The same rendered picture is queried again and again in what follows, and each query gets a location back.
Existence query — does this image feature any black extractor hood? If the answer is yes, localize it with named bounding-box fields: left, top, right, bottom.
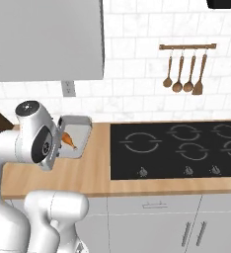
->
left=205, top=0, right=231, bottom=10

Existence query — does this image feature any grey drawer front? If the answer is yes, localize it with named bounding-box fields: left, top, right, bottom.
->
left=107, top=194, right=203, bottom=215
left=197, top=193, right=231, bottom=213

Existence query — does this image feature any small wooden spoon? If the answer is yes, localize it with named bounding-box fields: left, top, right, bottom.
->
left=162, top=54, right=174, bottom=89

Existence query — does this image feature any grey wall cupboard door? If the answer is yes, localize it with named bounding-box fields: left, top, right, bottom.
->
left=0, top=0, right=106, bottom=83

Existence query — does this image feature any black hob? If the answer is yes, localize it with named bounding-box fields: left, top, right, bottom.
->
left=110, top=120, right=231, bottom=182

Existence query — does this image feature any grey base cupboard door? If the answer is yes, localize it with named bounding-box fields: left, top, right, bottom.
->
left=75, top=197, right=111, bottom=253
left=192, top=211, right=231, bottom=253
left=108, top=212, right=198, bottom=253

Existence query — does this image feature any grey base cupboard handle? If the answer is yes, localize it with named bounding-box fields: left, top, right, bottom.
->
left=181, top=220, right=192, bottom=249
left=195, top=220, right=208, bottom=248

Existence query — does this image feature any wooden utensil rail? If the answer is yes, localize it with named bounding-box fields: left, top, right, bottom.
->
left=158, top=42, right=217, bottom=51

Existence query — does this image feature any wooden spatula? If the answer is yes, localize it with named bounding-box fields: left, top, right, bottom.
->
left=192, top=53, right=208, bottom=97

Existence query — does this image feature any grey wall socket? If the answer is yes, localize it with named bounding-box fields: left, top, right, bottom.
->
left=61, top=80, right=77, bottom=98

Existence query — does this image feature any grey hob knob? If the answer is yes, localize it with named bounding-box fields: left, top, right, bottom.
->
left=209, top=165, right=221, bottom=176

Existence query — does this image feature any large wooden spoon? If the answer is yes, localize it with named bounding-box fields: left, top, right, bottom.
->
left=172, top=54, right=186, bottom=94
left=183, top=54, right=197, bottom=93

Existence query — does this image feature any orange chicken drumstick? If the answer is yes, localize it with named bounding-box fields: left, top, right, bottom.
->
left=61, top=130, right=79, bottom=151

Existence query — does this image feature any grey meat container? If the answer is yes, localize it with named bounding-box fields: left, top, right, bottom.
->
left=57, top=115, right=93, bottom=160

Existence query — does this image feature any brown knife block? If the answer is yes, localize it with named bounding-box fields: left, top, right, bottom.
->
left=0, top=108, right=16, bottom=131

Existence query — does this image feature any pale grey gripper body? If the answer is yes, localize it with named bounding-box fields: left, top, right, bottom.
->
left=40, top=117, right=65, bottom=172

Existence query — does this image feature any grey drawer handle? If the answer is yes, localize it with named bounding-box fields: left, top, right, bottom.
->
left=141, top=202, right=169, bottom=210

